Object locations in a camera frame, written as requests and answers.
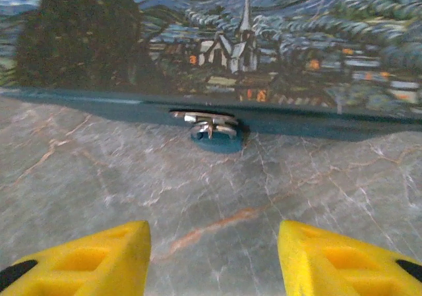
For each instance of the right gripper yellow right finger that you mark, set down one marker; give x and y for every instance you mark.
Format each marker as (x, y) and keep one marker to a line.
(339, 266)

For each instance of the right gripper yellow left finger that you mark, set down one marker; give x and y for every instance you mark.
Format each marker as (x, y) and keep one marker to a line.
(82, 266)

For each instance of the small blue padlock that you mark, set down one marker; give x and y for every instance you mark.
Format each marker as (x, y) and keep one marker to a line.
(217, 146)

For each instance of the starry night painted tin box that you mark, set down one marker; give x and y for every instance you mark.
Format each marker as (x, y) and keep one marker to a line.
(165, 45)

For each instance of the silver metal hasp latch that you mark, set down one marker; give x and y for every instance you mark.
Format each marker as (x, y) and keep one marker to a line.
(204, 115)

